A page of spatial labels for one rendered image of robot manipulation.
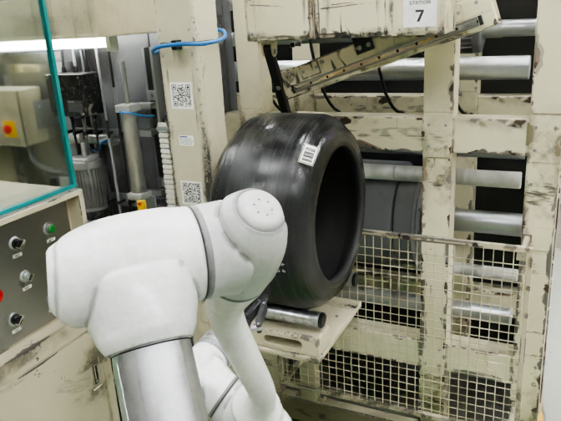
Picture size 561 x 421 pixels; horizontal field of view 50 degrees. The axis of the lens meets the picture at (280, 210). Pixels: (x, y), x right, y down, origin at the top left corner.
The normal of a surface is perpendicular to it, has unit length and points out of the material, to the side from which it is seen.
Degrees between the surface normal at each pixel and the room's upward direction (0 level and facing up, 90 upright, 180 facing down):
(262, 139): 31
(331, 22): 90
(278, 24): 90
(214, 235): 52
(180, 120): 90
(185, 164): 90
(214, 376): 39
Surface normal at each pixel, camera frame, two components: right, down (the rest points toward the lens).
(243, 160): -0.36, -0.43
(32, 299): 0.90, 0.09
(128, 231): 0.14, -0.69
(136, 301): 0.24, -0.21
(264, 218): 0.39, -0.62
